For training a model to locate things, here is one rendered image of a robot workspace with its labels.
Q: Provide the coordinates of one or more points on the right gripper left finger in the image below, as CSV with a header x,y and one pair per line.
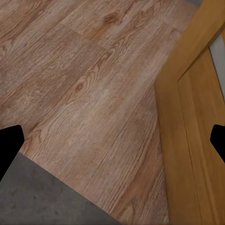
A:
x,y
11,140

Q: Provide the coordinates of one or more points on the door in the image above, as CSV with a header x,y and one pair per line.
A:
x,y
190,92

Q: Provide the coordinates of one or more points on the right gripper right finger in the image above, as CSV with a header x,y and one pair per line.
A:
x,y
218,139

